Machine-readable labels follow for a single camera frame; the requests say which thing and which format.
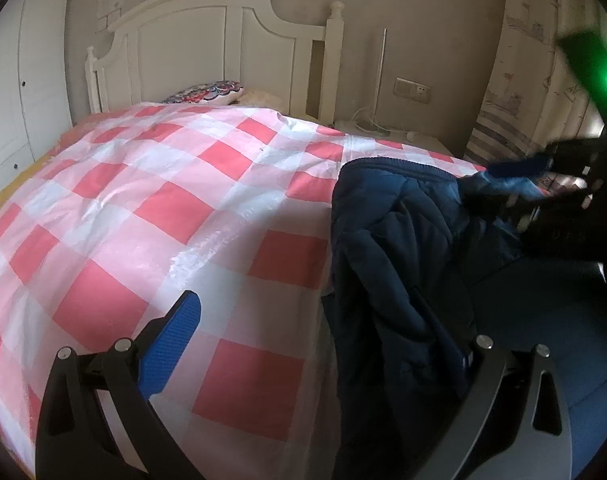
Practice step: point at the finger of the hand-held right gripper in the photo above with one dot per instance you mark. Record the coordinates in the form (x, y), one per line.
(503, 205)
(521, 166)

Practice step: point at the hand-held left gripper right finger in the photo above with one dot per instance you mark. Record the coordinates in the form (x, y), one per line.
(488, 385)

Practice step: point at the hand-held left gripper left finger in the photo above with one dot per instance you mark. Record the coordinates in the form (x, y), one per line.
(171, 345)

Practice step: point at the blue padded jacket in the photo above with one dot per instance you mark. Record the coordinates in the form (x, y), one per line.
(408, 260)

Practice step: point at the white nightstand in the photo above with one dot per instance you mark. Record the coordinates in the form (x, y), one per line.
(423, 142)

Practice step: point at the striped printed curtain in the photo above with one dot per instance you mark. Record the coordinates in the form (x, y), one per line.
(523, 60)

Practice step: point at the pink white checkered bedsheet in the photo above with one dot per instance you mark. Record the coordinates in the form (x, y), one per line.
(158, 210)

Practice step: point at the orange mattress cover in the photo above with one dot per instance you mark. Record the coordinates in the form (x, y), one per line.
(13, 180)

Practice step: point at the colourful patterned pillow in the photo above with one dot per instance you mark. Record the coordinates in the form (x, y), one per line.
(203, 92)

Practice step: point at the yellow printed pillow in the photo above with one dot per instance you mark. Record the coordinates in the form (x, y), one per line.
(258, 100)

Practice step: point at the white wooden headboard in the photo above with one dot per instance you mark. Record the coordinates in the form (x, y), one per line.
(193, 50)

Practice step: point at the white wardrobe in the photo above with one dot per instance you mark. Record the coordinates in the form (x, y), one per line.
(18, 85)

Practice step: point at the beige wall socket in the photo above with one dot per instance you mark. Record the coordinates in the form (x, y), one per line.
(412, 90)

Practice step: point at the white wall sticker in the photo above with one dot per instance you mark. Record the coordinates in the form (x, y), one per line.
(108, 10)

